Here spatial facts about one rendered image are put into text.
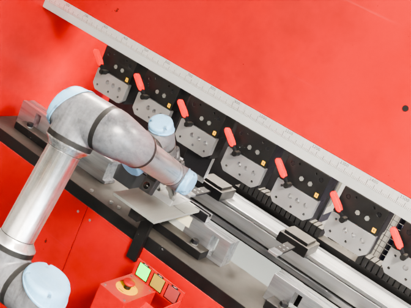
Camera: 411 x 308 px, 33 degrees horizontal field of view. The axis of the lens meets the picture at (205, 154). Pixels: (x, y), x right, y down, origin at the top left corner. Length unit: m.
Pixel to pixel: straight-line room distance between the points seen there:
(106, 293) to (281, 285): 0.55
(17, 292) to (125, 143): 0.42
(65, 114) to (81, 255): 0.97
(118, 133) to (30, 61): 1.29
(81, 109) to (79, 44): 1.37
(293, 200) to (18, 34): 1.23
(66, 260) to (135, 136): 1.05
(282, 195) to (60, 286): 0.81
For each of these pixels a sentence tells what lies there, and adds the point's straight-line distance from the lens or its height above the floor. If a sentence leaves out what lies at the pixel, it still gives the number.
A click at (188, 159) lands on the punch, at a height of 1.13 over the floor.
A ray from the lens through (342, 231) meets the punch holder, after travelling 2.08.
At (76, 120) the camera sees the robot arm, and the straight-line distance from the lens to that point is 1.60.
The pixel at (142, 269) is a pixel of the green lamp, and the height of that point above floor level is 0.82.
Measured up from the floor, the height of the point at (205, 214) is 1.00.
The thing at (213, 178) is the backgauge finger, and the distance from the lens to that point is 2.56.
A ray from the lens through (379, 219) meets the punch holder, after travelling 2.05.
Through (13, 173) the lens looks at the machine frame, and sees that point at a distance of 2.68.
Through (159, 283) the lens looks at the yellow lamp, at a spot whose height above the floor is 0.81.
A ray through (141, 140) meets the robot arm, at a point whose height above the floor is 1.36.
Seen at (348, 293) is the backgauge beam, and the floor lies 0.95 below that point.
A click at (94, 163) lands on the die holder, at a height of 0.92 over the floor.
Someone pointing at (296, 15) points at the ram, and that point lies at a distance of 2.13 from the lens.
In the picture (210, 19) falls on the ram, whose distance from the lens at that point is 2.27.
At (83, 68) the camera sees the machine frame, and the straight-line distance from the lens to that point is 3.04.
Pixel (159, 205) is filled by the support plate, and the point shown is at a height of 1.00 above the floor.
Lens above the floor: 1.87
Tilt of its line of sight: 17 degrees down
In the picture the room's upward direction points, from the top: 24 degrees clockwise
